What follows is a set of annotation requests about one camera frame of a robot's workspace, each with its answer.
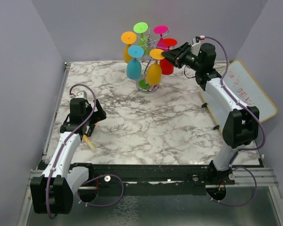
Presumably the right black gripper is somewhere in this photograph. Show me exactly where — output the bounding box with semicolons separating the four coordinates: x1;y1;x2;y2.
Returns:
161;42;202;72

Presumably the red wine glass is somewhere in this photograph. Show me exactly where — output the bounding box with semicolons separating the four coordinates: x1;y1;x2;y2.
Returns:
159;38;177;75

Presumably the yellow wine glass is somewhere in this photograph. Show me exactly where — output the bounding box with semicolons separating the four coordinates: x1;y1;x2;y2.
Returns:
145;48;164;85

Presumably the blue wine glass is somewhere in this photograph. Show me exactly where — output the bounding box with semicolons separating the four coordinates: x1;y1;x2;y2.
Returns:
126;45;144;80

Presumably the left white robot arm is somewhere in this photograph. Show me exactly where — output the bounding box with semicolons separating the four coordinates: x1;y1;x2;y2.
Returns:
30;97;107;216

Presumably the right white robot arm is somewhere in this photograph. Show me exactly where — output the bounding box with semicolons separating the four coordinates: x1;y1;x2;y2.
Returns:
162;42;259;184

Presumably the pink wine glass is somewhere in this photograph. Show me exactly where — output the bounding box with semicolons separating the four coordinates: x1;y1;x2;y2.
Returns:
153;25;168;51

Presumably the green wine glass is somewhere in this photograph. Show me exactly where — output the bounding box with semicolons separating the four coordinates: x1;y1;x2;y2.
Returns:
133;22;149;51

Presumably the chrome wine glass rack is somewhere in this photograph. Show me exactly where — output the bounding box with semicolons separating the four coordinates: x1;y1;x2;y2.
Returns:
133;22;169;94

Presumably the orange wine glass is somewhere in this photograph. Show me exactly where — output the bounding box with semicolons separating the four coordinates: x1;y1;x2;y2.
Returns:
121;31;137;63

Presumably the orange capped marker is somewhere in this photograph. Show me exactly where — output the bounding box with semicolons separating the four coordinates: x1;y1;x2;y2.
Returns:
83;135;96;151

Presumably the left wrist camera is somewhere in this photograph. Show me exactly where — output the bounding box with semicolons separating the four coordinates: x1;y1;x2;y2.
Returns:
75;90;87;99

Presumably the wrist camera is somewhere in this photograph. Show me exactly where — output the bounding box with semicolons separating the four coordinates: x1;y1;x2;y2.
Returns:
192;35;205;47
75;90;87;99

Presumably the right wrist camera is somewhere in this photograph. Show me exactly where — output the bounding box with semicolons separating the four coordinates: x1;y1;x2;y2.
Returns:
192;35;205;47

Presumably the whiteboard with yellow frame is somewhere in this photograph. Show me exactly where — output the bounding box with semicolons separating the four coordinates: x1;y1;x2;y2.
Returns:
199;60;278;131

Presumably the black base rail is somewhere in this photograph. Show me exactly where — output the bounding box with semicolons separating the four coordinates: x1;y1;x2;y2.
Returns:
70;163;235;196

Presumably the aluminium frame rail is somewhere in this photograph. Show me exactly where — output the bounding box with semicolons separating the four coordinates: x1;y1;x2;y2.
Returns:
28;61;71;179

